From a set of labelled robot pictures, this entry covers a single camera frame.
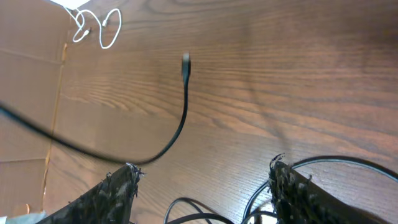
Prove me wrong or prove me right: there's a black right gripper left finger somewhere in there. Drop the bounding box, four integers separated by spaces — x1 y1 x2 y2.
38 163 143 224

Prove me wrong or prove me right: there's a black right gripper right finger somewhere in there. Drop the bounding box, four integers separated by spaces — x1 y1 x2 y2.
269 154 386 224

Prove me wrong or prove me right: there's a white usb cable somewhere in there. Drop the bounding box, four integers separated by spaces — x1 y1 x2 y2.
63 6 123 50

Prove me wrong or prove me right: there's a brown cardboard side panel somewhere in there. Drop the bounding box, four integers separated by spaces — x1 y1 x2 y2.
1 0 70 216

